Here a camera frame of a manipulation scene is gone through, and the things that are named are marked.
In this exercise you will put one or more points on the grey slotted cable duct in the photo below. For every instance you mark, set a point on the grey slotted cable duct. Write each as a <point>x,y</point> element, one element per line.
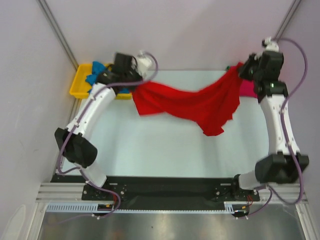
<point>97,208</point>

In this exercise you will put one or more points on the yellow plastic tray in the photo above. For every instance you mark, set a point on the yellow plastic tray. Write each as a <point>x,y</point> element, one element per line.
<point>80,89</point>

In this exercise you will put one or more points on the aluminium frame rail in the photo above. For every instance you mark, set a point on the aluminium frame rail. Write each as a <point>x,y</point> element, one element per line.
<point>69,188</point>

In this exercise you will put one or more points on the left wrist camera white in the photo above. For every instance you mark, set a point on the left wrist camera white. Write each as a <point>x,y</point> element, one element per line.
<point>144,63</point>

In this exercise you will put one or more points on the red t shirt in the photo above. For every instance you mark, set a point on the red t shirt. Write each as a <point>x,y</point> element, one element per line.
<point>210,107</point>

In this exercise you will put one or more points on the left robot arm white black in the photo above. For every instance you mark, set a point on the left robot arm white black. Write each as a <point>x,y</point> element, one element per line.
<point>74,140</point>

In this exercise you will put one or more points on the blue t shirt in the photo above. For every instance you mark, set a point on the blue t shirt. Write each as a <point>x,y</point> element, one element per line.
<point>96,69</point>

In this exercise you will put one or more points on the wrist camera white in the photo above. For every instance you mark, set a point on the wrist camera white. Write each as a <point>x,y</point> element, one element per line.
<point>144,63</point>
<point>270,45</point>

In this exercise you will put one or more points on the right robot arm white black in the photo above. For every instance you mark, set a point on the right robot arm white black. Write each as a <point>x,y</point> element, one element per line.
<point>284,163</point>

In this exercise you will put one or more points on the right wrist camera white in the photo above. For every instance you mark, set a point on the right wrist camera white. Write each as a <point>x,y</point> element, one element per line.
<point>270,45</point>

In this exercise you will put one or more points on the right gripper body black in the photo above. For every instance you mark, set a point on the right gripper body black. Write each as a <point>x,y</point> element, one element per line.
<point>259,74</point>

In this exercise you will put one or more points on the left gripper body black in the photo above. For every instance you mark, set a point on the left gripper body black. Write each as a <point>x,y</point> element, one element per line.
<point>134,75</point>

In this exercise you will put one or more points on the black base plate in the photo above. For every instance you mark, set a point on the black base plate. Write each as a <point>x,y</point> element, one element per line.
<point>169,193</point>

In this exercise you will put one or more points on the folded magenta t shirt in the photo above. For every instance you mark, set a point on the folded magenta t shirt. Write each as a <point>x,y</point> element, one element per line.
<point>247,89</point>

